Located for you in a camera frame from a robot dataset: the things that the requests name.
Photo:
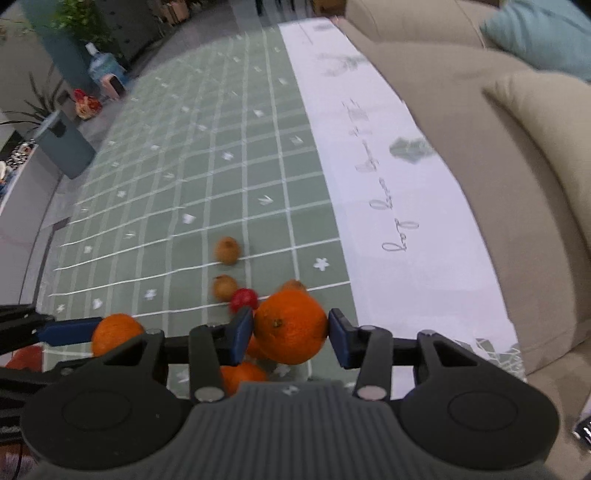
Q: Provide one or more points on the small red fruit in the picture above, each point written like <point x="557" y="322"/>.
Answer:
<point x="244" y="299"/>

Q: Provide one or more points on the small brown fruit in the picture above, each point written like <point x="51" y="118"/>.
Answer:
<point x="224" y="286"/>
<point x="227" y="250"/>

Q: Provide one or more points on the green potted plant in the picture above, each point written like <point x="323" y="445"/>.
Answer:
<point x="78" y="18"/>

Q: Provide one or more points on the red toy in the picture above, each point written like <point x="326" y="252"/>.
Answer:
<point x="86" y="104"/>

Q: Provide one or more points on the green checked tablecloth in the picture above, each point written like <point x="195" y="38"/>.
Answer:
<point x="258" y="152"/>

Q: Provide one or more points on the pink container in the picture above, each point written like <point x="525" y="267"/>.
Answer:
<point x="115" y="86"/>

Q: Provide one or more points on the white cabinet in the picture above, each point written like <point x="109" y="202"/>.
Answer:
<point x="23" y="184"/>

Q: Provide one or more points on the spiky leaf plant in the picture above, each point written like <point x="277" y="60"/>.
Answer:
<point x="39" y="104"/>

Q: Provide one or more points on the teal pillow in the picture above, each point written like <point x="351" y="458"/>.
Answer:
<point x="540" y="32"/>

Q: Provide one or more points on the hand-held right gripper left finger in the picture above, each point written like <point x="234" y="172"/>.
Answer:
<point x="240" y="337"/>

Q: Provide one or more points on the blue water jug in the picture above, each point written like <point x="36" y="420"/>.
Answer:
<point x="104" y="64"/>

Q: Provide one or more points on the beige cushion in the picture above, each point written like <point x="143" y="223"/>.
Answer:
<point x="549" y="138"/>

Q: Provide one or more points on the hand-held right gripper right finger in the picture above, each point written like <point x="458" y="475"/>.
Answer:
<point x="339" y="339"/>

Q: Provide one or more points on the beige sofa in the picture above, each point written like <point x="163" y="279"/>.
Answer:
<point x="508" y="184"/>

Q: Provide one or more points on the large orange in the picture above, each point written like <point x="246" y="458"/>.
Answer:
<point x="291" y="328"/>

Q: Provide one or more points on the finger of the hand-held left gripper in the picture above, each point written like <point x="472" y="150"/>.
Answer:
<point x="27" y="374"/>
<point x="69" y="330"/>

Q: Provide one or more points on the teal planter box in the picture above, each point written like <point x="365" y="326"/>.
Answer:
<point x="64" y="143"/>

